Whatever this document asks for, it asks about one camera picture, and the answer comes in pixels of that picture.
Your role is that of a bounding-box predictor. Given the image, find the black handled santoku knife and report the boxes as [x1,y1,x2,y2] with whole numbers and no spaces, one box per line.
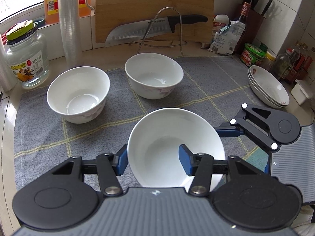
[105,14,208,47]

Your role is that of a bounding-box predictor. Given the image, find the middle white plate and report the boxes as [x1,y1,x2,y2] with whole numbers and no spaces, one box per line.
[247,70,287,108]

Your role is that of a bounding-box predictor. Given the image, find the glass jar yellow lid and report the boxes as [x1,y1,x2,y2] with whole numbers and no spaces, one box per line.
[6,20,49,89]

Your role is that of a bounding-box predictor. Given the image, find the orange cooking oil bottle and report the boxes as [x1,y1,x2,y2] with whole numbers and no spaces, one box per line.
[44,0,91,25]

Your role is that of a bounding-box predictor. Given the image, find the white shallow bowl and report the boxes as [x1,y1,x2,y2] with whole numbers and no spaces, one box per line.
[127,108,226,190]

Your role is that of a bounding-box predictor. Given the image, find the dark soy sauce bottle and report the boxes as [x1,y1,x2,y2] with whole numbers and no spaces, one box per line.
[237,2,251,24]

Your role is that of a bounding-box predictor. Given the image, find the white plastic box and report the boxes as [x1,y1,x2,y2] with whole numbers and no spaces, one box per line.
[290,79,313,105]

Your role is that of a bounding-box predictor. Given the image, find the clear glass condiment bottle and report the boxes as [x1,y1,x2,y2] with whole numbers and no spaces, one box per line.
[270,50,291,79]

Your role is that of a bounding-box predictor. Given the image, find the white seasoning bag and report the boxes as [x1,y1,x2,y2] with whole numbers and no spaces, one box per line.
[208,21,246,55]

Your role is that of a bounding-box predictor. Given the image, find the grey checked dish mat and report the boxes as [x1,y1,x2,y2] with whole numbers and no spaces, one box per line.
[14,56,263,189]

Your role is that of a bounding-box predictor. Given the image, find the teal dish on sill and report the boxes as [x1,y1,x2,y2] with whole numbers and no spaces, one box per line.
[34,18,45,28]

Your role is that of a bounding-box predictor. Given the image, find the bamboo cutting board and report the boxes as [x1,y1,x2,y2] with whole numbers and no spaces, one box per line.
[95,0,214,43]

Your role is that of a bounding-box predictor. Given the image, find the white salt bag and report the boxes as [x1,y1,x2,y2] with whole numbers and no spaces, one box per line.
[212,14,230,38]

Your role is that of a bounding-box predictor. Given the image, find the white bowl floral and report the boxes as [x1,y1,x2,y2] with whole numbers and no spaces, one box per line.
[124,53,184,100]
[46,66,110,124]

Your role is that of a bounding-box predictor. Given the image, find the metal wire board stand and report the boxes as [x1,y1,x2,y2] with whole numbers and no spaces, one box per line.
[136,6,184,56]

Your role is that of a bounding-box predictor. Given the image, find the yellow lidded jar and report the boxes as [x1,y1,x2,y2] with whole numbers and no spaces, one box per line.
[261,51,276,71]

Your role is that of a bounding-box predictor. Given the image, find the green lidded tub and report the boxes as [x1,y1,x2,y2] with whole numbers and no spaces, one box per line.
[240,43,266,67]

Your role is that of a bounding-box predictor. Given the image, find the tall plastic wrap roll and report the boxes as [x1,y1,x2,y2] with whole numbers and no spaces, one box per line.
[58,0,83,68]

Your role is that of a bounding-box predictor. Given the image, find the wooden knife block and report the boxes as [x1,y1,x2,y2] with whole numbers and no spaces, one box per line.
[234,0,273,55]

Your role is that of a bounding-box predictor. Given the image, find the bottom white plate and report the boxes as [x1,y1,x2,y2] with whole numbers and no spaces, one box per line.
[248,76,284,109]

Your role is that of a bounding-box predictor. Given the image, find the white bowl floral back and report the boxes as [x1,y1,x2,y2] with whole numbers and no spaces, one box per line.
[124,53,184,100]

